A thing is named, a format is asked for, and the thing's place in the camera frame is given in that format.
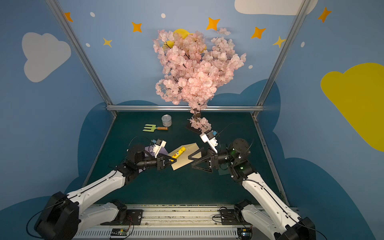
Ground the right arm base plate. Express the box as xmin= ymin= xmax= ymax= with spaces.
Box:
xmin=219 ymin=207 xmax=243 ymax=225

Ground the left aluminium frame post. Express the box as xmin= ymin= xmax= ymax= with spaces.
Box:
xmin=46 ymin=0 xmax=113 ymax=106

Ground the cream yellow envelope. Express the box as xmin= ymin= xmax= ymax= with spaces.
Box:
xmin=169 ymin=143 xmax=200 ymax=171

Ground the back horizontal aluminium bar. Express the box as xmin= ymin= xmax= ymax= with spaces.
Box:
xmin=107 ymin=105 xmax=264 ymax=112

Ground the yellow glue stick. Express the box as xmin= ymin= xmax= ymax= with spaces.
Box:
xmin=172 ymin=147 xmax=186 ymax=159

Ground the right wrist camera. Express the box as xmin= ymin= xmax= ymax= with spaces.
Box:
xmin=200 ymin=131 xmax=218 ymax=154

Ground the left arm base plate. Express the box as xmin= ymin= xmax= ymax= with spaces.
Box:
xmin=101 ymin=209 xmax=144 ymax=226

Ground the purple envelope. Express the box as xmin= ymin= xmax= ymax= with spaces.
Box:
xmin=145 ymin=145 xmax=155 ymax=156

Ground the controller board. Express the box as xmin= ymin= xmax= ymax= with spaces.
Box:
xmin=237 ymin=228 xmax=253 ymax=240
xmin=109 ymin=228 xmax=130 ymax=240

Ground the aluminium frame post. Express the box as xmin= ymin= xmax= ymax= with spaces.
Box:
xmin=46 ymin=0 xmax=113 ymax=106
xmin=252 ymin=0 xmax=312 ymax=120

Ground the pink cherry blossom tree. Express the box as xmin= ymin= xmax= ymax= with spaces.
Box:
xmin=153 ymin=28 xmax=247 ymax=132

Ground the right aluminium frame post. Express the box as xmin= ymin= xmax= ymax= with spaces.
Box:
xmin=252 ymin=0 xmax=312 ymax=120

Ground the green toy garden fork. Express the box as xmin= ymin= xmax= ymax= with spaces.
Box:
xmin=143 ymin=124 xmax=169 ymax=133

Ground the left controller board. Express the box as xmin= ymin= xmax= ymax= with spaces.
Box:
xmin=109 ymin=228 xmax=130 ymax=240

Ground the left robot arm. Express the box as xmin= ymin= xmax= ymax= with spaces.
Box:
xmin=34 ymin=146 xmax=177 ymax=240

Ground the aluminium mounting rail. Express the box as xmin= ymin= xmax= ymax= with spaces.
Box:
xmin=49 ymin=204 xmax=310 ymax=240

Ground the right controller board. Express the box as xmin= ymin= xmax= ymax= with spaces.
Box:
xmin=237 ymin=228 xmax=253 ymax=240

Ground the silver tin can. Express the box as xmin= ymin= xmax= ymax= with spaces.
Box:
xmin=161 ymin=115 xmax=172 ymax=127

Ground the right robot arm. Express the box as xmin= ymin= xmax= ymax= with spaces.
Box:
xmin=188 ymin=139 xmax=316 ymax=240

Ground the dark green envelope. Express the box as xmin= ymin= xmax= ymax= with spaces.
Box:
xmin=218 ymin=169 xmax=230 ymax=176

